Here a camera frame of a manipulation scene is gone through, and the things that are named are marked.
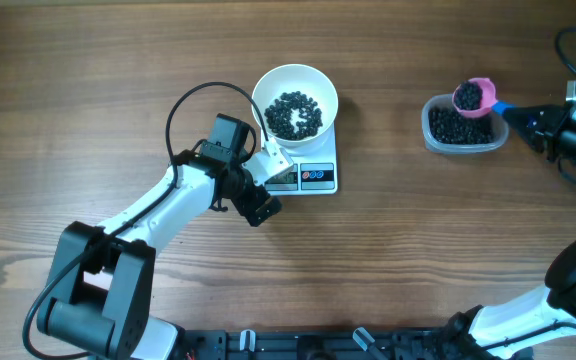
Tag pink scoop with blue handle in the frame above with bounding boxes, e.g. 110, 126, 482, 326
452, 77, 512, 118

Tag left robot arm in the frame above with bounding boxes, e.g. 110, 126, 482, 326
22, 145, 293, 359

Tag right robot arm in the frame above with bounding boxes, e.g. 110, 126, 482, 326
437, 103, 576, 359

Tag white digital kitchen scale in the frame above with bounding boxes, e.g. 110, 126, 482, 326
264, 126, 338, 196

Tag black beans in bowl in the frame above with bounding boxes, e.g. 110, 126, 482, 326
264, 91, 323, 141

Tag white round bowl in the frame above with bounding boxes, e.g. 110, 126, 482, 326
251, 64, 339, 149

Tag black beans in container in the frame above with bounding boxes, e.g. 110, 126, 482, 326
428, 107, 494, 145

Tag clear plastic container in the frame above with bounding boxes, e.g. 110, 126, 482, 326
421, 94, 509, 155

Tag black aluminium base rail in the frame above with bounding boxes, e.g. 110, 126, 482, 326
167, 327, 534, 360

